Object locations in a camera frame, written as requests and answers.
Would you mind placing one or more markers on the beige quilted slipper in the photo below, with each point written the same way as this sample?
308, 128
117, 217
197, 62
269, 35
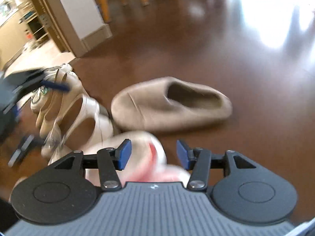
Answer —
169, 104

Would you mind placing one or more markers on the white green sneaker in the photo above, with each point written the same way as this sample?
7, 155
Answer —
53, 74

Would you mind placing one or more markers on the beige pump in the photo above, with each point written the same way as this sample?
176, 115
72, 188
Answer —
71, 79

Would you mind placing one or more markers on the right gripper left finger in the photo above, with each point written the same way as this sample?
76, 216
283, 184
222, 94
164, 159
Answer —
110, 160

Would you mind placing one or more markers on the cream loafer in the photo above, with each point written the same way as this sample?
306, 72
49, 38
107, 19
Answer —
84, 124
58, 103

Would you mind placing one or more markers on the red grey slipper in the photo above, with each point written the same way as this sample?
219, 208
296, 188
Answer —
147, 162

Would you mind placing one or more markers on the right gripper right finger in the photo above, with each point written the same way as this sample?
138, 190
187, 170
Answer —
198, 161

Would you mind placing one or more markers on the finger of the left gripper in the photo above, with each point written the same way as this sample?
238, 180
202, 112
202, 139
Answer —
56, 86

